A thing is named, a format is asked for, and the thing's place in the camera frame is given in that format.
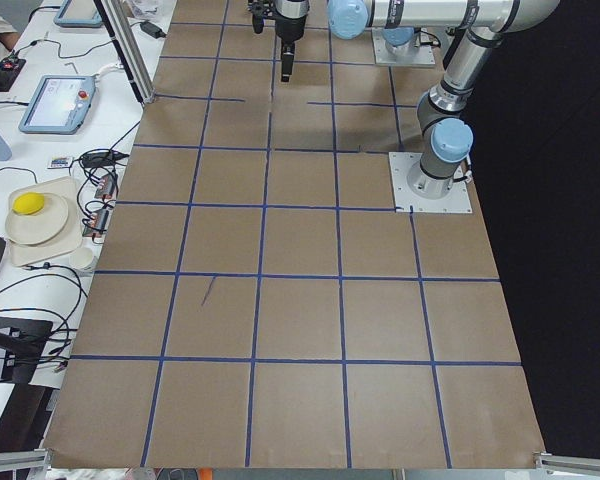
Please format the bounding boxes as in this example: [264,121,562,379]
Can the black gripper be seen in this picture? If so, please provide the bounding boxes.
[275,16,306,83]

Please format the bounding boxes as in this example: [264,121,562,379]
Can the black power adapter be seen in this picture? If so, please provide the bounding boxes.
[139,20,166,39]

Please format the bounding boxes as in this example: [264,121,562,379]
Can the blue teach pendant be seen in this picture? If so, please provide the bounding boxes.
[19,75,96,135]
[54,0,103,28]

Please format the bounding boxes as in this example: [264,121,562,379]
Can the white paper cup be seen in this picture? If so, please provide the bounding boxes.
[69,247,98,275]

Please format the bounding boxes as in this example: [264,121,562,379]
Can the yellow lemon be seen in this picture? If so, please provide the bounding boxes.
[11,192,45,215]

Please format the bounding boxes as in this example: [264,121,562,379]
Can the beige plate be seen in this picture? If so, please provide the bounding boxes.
[5,193,69,245]

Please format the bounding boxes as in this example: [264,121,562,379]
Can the beige tray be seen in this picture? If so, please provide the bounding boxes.
[5,177,83,267]

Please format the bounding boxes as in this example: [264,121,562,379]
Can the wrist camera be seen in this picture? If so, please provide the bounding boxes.
[247,0,274,34]

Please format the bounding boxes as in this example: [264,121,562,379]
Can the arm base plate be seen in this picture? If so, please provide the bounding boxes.
[372,28,436,68]
[389,152,473,214]

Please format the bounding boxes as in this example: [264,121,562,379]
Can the aluminium frame post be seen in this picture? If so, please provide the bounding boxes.
[94,0,155,105]

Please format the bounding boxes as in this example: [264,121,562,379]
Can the black camera stand base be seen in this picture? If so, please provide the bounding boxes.
[0,317,53,384]

